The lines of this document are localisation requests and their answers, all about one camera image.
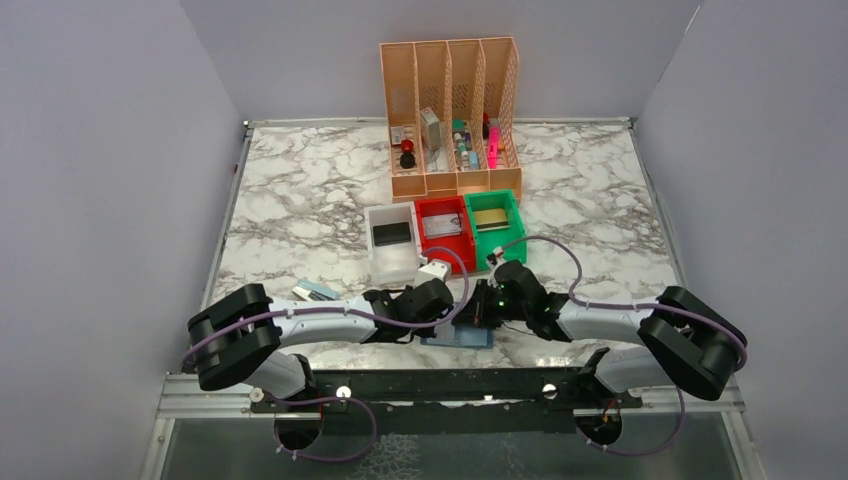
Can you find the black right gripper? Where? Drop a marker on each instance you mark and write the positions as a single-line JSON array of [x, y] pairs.
[[476, 311]]

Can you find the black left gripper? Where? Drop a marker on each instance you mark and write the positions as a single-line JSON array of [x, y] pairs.
[[424, 333]]

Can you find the blue leather card holder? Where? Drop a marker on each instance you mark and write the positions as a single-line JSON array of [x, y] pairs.
[[460, 336]]

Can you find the gold VIP card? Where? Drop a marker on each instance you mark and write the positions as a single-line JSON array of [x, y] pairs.
[[490, 219]]

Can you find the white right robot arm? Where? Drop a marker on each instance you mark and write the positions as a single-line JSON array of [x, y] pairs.
[[673, 339]]

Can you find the black card in white bin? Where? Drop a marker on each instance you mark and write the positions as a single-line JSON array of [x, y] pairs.
[[391, 234]]

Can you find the green plastic bin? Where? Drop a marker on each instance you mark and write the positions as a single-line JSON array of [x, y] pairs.
[[487, 241]]

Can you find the translucent white plastic bin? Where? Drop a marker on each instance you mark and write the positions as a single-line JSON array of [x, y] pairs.
[[393, 263]]

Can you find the red plastic bin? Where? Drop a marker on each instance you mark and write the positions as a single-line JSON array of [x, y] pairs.
[[463, 245]]

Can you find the light blue stapler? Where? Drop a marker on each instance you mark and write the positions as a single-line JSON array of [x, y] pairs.
[[310, 291]]

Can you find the small bottles in organizer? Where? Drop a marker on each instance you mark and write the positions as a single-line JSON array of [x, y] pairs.
[[467, 157]]

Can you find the red black stamp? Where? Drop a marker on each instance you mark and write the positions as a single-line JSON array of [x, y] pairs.
[[407, 159]]

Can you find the pink highlighter marker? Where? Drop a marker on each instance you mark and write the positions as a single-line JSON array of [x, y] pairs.
[[493, 147]]

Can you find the white box in organizer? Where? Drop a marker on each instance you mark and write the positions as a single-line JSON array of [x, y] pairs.
[[430, 128]]

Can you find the orange file organizer rack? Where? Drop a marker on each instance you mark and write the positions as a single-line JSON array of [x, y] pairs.
[[471, 79]]

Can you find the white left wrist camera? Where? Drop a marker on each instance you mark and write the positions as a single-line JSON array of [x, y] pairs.
[[433, 270]]

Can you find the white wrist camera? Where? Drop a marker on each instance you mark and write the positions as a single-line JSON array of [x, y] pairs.
[[494, 261], [433, 270]]

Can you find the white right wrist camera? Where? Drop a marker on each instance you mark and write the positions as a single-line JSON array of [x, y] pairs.
[[494, 261]]

